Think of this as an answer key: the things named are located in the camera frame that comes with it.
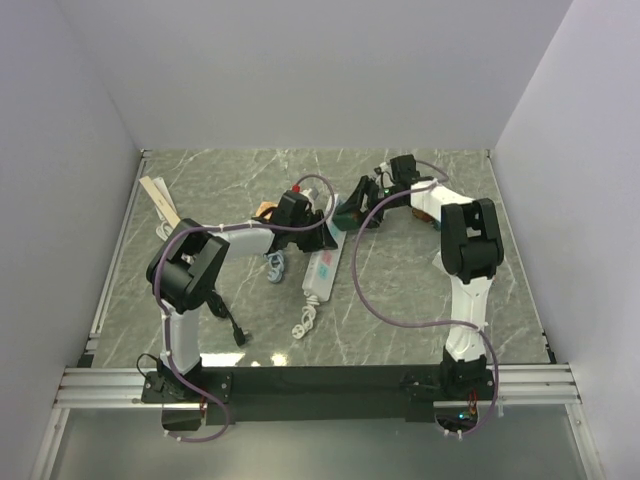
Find aluminium frame rail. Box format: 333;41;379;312
53;149;151;410

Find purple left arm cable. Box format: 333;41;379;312
149;173;337;444

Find black power cord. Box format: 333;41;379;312
204;284;251;347

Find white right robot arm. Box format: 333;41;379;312
333;154;504;399

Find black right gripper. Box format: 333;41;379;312
338;176;405;230

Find red-brown cube adapter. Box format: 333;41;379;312
412;209;436;224

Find long white power strip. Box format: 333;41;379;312
302;217;346;303

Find beige power strip red sockets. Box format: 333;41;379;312
139;176;181;228

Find small white power strip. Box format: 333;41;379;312
151;177;175;240

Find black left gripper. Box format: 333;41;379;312
288;210;335;253

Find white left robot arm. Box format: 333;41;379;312
146;187;345;402

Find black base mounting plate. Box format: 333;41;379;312
141;365;495;425

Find light blue cable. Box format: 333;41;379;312
264;252;287;285

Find green cube adapter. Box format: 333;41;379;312
333;212;362;232

